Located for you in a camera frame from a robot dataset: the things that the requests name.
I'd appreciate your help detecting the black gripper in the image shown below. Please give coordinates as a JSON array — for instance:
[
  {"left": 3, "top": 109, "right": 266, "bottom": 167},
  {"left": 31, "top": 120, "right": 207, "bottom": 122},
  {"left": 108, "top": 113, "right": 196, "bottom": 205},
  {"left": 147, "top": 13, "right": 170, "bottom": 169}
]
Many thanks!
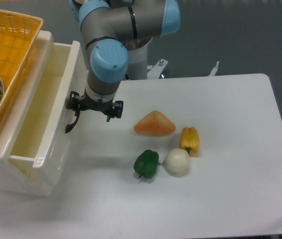
[{"left": 66, "top": 91, "right": 124, "bottom": 122}]

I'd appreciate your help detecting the black top drawer handle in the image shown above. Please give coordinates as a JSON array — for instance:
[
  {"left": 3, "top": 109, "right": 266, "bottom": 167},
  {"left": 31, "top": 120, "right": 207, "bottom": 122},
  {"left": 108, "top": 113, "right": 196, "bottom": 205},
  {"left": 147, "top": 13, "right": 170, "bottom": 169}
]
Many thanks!
[{"left": 65, "top": 121, "right": 77, "bottom": 133}]

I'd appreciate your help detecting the white drawer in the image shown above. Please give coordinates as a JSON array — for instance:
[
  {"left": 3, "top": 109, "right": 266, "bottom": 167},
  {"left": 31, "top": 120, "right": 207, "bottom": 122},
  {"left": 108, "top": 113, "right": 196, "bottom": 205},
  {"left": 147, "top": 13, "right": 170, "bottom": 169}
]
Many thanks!
[{"left": 10, "top": 41, "right": 88, "bottom": 187}]

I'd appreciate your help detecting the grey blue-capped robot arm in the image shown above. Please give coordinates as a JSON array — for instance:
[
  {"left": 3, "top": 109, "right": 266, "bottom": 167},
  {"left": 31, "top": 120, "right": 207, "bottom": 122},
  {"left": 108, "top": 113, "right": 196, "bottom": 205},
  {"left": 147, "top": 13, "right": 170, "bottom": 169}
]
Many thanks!
[{"left": 66, "top": 0, "right": 181, "bottom": 120}]

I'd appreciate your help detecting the white drawer cabinet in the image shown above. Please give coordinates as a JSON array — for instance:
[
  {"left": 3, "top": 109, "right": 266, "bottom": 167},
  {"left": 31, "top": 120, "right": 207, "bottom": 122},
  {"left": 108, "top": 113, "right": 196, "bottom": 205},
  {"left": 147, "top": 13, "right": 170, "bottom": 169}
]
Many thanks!
[{"left": 0, "top": 31, "right": 81, "bottom": 196}]

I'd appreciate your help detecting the orange triangular bread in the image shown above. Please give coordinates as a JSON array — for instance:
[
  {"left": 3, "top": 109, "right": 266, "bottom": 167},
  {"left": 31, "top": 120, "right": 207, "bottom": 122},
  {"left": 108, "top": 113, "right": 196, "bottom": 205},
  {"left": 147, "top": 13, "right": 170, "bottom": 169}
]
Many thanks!
[{"left": 133, "top": 110, "right": 176, "bottom": 136}]

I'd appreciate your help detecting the green bell pepper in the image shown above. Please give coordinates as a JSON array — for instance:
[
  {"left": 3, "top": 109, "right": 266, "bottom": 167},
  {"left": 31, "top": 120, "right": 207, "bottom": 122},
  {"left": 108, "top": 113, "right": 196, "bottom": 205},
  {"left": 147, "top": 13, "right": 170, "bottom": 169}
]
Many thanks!
[{"left": 133, "top": 149, "right": 159, "bottom": 179}]

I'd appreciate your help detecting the white onion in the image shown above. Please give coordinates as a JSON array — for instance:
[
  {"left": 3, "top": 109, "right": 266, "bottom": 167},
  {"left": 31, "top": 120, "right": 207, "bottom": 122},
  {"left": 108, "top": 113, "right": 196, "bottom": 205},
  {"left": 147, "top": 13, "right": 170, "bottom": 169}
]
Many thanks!
[{"left": 163, "top": 148, "right": 190, "bottom": 176}]

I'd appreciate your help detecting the yellow bell pepper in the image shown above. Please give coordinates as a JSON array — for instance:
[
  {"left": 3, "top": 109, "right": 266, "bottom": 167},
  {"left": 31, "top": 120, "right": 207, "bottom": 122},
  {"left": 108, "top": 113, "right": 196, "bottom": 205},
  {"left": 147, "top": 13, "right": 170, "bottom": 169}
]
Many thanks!
[{"left": 180, "top": 127, "right": 200, "bottom": 156}]

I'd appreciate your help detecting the yellow woven basket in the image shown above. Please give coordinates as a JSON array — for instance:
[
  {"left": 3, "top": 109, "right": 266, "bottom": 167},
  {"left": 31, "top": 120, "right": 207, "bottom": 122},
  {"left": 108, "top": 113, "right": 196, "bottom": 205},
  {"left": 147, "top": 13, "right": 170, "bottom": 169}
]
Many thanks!
[{"left": 0, "top": 9, "right": 43, "bottom": 127}]

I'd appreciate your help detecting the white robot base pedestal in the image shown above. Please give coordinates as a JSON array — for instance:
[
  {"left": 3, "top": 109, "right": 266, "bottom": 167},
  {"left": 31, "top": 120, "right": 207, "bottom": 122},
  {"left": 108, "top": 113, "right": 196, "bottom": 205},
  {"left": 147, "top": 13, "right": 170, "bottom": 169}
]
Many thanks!
[{"left": 120, "top": 36, "right": 171, "bottom": 81}]

